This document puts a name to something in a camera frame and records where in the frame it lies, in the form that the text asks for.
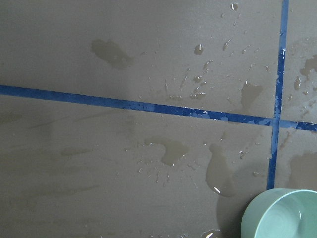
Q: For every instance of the mint green bowl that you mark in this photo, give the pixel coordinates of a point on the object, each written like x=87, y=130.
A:
x=281, y=213

